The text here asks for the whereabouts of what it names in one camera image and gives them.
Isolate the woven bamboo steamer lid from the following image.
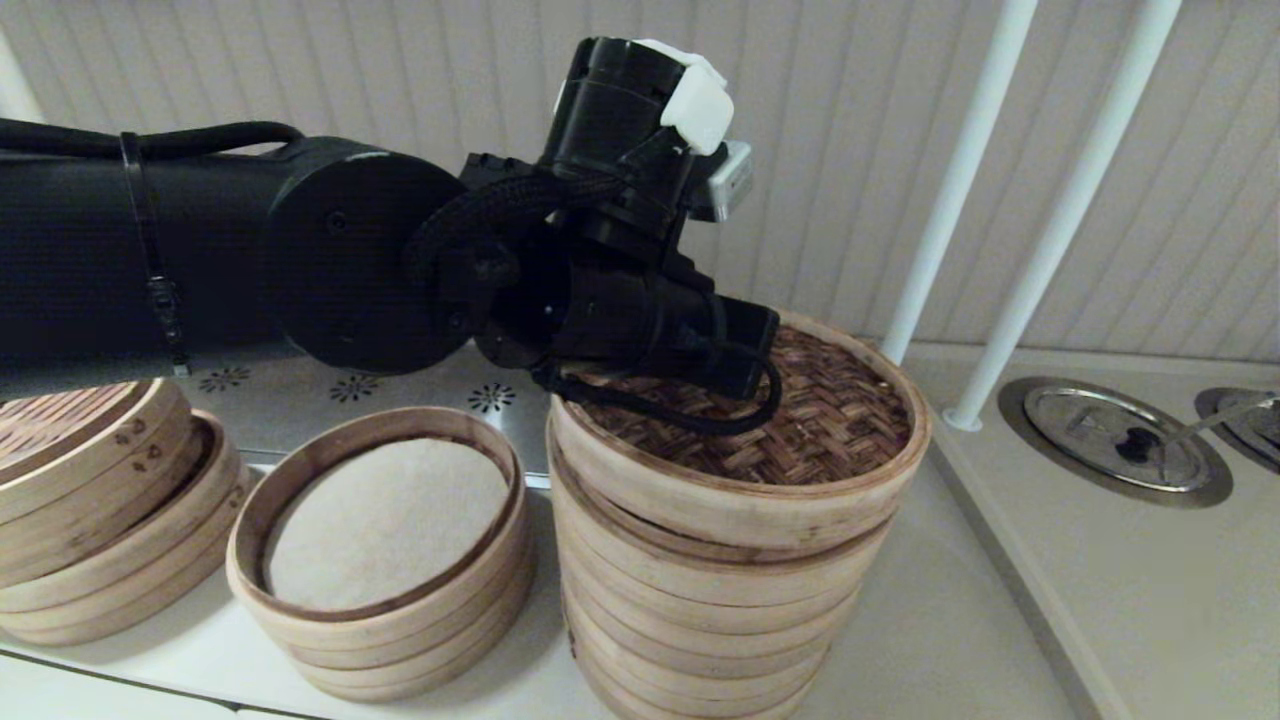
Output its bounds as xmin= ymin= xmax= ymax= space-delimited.
xmin=548 ymin=310 xmax=933 ymax=563

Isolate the tall bamboo steamer stack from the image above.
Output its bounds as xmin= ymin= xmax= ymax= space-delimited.
xmin=548 ymin=430 xmax=901 ymax=720

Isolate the white cloth steamer liner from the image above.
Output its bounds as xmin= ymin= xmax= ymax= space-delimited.
xmin=265 ymin=437 xmax=511 ymax=613

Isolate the short bamboo steamer stack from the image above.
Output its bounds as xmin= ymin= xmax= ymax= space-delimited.
xmin=226 ymin=405 xmax=534 ymax=701

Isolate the round steel lid black knob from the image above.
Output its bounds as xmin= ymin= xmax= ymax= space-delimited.
xmin=1022 ymin=386 xmax=1211 ymax=493

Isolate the round steel pot lid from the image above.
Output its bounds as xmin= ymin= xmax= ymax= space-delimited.
xmin=1192 ymin=388 xmax=1280 ymax=476

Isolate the black braided arm sleeve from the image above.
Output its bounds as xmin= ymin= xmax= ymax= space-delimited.
xmin=405 ymin=172 xmax=626 ymax=286

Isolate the perforated steel steam panel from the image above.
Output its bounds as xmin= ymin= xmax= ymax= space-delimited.
xmin=165 ymin=345 xmax=557 ymax=491

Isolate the thick white metal pole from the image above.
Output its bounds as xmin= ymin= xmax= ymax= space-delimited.
xmin=0 ymin=30 xmax=46 ymax=123

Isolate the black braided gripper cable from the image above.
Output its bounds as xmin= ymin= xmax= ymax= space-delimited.
xmin=535 ymin=340 xmax=784 ymax=438

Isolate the silver white wrist camera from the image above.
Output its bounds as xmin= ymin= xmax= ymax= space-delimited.
xmin=700 ymin=140 xmax=754 ymax=223

